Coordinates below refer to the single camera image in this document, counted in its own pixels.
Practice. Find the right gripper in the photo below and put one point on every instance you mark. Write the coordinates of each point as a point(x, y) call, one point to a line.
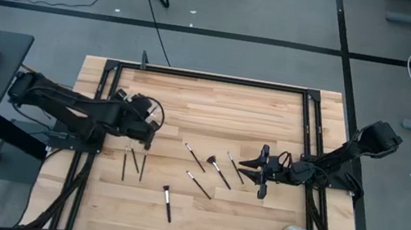
point(276, 170)

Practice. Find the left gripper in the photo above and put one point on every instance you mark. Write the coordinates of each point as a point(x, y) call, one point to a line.
point(136, 125)

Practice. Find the thin black makeup brush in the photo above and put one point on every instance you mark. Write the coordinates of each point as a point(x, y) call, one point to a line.
point(235, 167)
point(124, 164)
point(134, 158)

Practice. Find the black flat-head makeup brush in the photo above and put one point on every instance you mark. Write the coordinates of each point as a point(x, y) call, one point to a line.
point(143, 167)

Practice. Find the black fan makeup brush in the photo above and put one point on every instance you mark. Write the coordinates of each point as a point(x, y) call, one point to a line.
point(211, 159)

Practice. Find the silver-ferrule thin makeup brush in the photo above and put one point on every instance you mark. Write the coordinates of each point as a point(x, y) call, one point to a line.
point(195, 157)
point(198, 185)

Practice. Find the large round-head makeup brush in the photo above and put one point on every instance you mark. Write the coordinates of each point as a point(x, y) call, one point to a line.
point(167, 205)

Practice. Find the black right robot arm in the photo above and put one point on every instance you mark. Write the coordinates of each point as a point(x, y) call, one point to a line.
point(347, 152)

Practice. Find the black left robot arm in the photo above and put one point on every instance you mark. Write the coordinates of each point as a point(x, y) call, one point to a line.
point(68, 104)

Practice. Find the black aluminium table frame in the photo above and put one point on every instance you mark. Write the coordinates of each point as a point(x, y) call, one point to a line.
point(215, 78)

